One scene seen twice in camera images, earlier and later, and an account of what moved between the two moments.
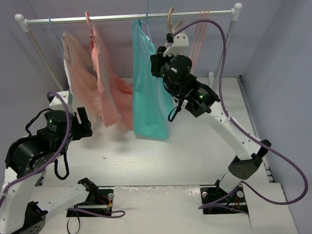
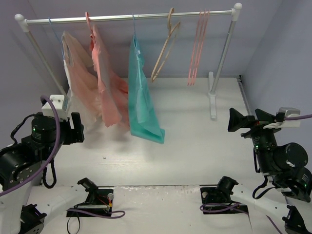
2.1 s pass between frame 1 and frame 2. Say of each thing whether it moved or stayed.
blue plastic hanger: moved
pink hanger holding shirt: stayed
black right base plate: stayed
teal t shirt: moved
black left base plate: stayed
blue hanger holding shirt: stayed
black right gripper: moved
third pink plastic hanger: stayed
